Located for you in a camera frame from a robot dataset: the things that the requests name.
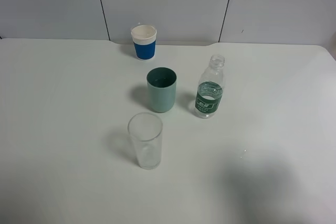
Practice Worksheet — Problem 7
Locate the clear green-label water bottle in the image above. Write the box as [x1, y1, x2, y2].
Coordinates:
[194, 55, 225, 119]

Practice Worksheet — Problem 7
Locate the teal plastic cup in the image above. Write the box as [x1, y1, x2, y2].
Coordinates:
[146, 67, 177, 113]

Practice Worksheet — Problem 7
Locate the white blue-sleeve paper cup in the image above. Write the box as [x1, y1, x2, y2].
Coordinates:
[131, 24, 157, 60]

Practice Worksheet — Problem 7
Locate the clear drinking glass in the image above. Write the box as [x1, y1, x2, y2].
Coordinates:
[128, 112, 163, 170]

